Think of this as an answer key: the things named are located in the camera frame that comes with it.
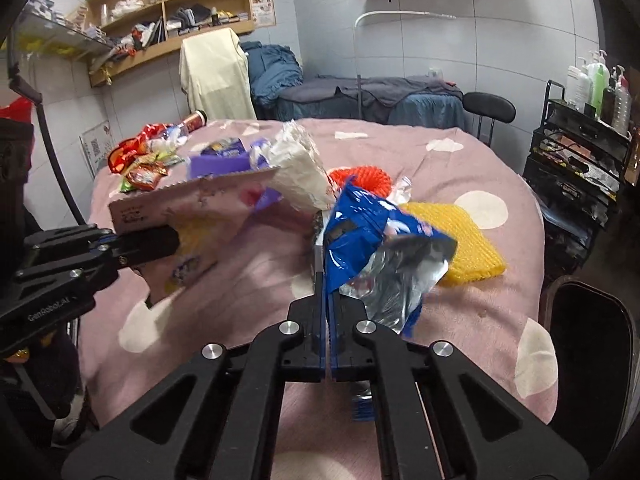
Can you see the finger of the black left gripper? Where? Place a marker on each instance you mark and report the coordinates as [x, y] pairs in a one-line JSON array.
[[133, 248]]

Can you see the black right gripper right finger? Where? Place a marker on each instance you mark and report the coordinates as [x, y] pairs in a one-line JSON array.
[[437, 414]]

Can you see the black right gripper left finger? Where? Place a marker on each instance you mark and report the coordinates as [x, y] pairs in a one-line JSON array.
[[218, 414]]

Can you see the pink cardboard snack box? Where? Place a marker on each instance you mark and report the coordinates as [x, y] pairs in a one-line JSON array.
[[205, 214]]

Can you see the blue foil snack wrapper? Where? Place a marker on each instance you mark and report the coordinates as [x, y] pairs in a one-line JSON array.
[[384, 257]]

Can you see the black trash bin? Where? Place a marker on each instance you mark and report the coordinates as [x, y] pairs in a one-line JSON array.
[[596, 343]]

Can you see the orange snack packet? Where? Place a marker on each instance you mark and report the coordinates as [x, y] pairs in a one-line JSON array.
[[143, 177]]

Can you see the red snack bag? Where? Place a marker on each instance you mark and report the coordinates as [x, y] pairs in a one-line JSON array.
[[127, 151]]

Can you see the clear plastic bottle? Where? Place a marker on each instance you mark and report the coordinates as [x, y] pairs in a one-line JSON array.
[[168, 140]]

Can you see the purple snack package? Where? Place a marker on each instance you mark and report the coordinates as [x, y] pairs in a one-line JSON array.
[[229, 156]]

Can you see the red chips tube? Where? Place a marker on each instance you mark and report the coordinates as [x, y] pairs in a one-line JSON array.
[[195, 121]]

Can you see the white crumpled bag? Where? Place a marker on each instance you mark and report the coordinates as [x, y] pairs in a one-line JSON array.
[[300, 178]]

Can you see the yellow foam fruit net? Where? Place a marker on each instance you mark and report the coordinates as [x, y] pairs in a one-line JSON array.
[[476, 259]]

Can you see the cream cloth on chair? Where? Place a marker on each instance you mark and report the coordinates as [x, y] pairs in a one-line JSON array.
[[214, 76]]

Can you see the blue bedding pile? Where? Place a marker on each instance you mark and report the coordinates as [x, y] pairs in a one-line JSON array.
[[272, 69]]

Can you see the grey metal side shelf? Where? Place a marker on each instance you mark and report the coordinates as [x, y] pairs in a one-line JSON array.
[[42, 29]]

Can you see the crumpled white plastic wrapper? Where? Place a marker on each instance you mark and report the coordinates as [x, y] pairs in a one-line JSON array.
[[400, 192]]

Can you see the black trolley shelf rack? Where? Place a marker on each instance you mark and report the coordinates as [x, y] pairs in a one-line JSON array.
[[575, 168]]

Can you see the massage bed with grey cover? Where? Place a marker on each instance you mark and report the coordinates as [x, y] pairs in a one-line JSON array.
[[420, 101]]

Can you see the white curved pipe stand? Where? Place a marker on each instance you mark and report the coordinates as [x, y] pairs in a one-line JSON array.
[[368, 44]]

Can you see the black round stool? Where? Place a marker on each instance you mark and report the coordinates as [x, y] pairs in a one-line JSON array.
[[487, 105]]

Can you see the clear pump bottle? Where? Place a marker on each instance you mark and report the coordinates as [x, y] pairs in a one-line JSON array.
[[622, 104]]

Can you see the white pump bottle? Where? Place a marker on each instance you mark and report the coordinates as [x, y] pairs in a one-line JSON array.
[[578, 86]]

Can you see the green lotion bottle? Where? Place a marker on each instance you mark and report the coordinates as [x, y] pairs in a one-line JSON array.
[[599, 75]]

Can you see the wooden wall shelf unit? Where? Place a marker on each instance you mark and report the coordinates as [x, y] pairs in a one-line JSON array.
[[141, 31]]

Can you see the wall poster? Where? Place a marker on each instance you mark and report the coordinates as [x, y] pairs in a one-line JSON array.
[[263, 13]]

